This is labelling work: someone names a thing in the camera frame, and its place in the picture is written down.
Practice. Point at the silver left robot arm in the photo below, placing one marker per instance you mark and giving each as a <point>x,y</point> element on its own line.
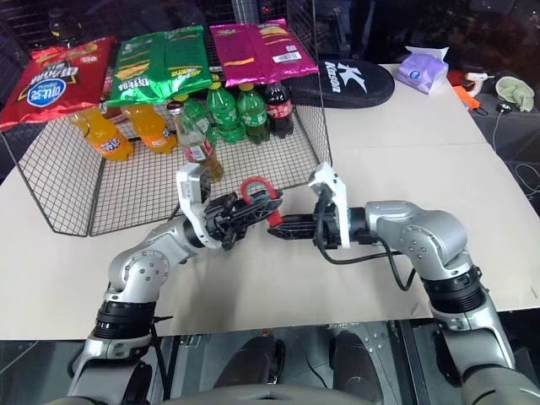
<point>139,270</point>

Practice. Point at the red chip bag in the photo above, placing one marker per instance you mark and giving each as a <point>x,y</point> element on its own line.
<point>55,80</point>

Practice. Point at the black Kason racket bag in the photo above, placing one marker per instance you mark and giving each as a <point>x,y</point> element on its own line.
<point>350,82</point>

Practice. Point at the dark cola plastic bottle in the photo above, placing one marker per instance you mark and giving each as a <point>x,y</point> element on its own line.
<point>279,111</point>

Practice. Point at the clear glass bottle red label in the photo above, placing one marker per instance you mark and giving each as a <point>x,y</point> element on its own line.
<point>198,139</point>

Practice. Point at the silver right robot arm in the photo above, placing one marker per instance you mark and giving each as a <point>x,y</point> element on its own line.
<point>439,240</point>

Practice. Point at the white glue gun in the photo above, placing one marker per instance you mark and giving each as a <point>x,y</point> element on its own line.
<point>478,78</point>

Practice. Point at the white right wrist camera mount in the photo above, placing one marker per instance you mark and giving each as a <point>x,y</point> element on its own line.
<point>335,185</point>

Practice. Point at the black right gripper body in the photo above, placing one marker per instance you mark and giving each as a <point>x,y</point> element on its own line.
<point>328,228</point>

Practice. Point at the grey robot torso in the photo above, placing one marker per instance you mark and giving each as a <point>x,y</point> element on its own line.
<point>295,394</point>

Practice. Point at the green chip bag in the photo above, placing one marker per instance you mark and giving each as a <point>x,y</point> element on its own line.
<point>156,63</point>

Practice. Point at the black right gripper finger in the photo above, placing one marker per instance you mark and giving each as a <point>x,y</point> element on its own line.
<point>297,221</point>
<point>293,234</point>

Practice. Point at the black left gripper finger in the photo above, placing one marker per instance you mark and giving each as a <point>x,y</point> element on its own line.
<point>257,217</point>
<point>261,201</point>

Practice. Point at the purple tissue pack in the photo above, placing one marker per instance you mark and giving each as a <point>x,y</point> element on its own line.
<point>422,69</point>

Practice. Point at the magenta chip bag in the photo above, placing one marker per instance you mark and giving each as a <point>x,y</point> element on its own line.
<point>257,50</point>

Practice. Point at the pale green cloth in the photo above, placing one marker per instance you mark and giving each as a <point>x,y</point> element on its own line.
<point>516,93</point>

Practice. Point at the green soda plastic bottle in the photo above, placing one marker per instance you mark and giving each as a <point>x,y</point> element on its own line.
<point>253,116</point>
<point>225,114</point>
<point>198,111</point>

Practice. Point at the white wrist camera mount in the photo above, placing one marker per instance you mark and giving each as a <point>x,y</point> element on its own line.
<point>335,185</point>
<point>190,190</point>

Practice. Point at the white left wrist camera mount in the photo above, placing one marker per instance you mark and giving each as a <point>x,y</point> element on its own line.
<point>190,190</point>

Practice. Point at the orange soda plastic bottle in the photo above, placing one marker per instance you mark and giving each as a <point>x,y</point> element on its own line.
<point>105,141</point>
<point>152,128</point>

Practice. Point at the orange plastic tool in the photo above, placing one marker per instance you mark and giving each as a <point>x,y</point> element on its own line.
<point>466,97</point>

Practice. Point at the dark rounded shape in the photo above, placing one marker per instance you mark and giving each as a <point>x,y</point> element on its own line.
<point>249,363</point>
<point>358,363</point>

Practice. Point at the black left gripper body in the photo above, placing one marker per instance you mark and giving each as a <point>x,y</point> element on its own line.
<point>219,219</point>

